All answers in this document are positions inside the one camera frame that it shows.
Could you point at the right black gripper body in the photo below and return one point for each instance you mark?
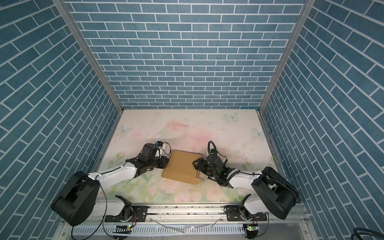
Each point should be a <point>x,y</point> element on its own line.
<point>206,168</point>

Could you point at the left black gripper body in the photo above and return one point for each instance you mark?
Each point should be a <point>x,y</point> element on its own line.
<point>157,162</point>

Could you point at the brown cardboard paper box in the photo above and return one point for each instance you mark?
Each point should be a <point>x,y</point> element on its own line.
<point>180,167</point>

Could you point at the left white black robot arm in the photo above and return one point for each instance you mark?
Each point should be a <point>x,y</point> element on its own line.
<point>78,199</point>

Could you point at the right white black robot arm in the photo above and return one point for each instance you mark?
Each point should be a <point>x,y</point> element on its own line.
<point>268,191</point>

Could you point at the left green circuit board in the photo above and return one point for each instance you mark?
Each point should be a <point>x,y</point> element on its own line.
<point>122,230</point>

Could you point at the green circuit board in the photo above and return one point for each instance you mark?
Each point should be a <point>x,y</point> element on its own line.
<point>251,228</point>
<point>122,230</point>

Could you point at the right green circuit board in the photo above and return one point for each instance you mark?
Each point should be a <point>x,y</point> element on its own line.
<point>251,228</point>

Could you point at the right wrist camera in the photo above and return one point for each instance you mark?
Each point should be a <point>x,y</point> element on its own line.
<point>214,153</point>

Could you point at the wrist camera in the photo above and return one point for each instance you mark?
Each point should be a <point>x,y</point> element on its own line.
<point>151,151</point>
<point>214,153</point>

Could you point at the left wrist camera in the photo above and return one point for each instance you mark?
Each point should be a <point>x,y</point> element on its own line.
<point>151,151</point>

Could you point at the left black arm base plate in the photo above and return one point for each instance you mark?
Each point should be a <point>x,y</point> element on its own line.
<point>131,214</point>

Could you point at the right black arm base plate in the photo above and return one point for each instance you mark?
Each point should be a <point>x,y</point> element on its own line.
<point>235,213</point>

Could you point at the aluminium front rail frame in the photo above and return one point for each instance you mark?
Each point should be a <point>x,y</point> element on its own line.
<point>297,225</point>

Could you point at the white slotted cable duct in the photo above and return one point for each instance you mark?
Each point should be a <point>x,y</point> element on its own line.
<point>157,230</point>

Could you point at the left aluminium corner post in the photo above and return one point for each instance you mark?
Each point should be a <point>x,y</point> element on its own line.
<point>81,41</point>

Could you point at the aluminium corner post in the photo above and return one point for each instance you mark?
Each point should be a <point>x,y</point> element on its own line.
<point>304,14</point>
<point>81,41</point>

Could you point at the right aluminium corner post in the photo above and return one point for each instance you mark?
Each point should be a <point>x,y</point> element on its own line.
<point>304,14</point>

